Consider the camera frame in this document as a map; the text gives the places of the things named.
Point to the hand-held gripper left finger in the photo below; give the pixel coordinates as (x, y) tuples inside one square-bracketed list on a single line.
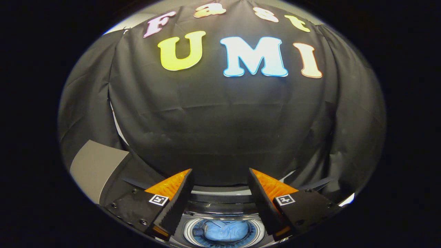
[(177, 206)]

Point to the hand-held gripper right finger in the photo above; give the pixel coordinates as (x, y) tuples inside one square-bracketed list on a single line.
[(263, 206)]

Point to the dark grey washing machine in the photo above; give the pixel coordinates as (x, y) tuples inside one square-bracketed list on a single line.
[(224, 210)]

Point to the light blue polo shirt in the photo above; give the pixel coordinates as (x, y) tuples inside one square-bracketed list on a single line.
[(224, 230)]

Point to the white board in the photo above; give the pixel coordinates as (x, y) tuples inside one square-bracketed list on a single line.
[(348, 199)]

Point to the black backdrop cloth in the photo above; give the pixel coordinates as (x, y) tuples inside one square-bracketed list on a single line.
[(220, 131)]

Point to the grey cabinet with dark top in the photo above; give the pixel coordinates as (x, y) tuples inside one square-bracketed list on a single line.
[(93, 165)]

